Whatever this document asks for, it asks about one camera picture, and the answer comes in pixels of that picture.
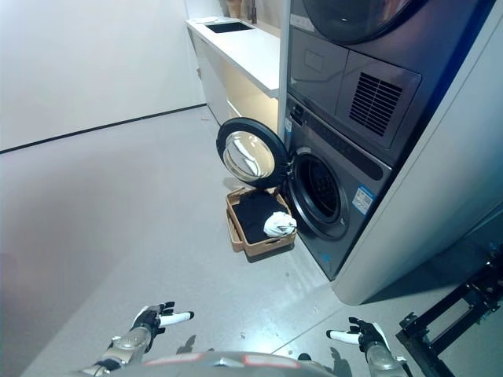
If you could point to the black clothes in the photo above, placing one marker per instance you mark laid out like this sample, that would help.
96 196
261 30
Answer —
255 216

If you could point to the black metal frame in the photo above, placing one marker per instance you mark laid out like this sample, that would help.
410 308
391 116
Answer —
424 345

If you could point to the light grey cabinet enclosure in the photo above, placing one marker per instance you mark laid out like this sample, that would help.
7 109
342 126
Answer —
444 188

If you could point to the white cloth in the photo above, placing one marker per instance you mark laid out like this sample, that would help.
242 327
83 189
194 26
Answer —
279 224

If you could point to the round washing machine door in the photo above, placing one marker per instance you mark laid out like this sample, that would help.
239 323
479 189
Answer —
247 157

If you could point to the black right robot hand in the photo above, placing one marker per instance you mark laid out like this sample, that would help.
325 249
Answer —
369 333

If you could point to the white counter cabinet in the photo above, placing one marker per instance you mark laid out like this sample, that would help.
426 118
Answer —
243 55

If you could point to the blue washer sticker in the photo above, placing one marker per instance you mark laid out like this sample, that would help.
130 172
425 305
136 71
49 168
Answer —
326 262

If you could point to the black rectangular sink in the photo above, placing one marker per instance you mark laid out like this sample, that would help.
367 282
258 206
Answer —
228 27

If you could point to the white label sticker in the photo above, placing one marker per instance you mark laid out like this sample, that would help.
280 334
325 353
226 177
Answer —
362 197

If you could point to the dark grey dryer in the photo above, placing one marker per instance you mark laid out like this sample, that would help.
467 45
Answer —
353 70

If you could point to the dark grey washing machine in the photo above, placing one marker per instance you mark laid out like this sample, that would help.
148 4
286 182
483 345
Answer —
353 220

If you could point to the grey robot torso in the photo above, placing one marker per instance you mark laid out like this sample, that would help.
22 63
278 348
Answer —
220 365

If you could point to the brown laundry basket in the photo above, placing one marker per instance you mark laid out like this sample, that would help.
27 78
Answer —
271 245

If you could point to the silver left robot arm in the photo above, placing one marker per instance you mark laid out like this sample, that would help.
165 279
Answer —
127 343

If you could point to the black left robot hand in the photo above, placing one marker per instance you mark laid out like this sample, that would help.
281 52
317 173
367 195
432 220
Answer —
149 317

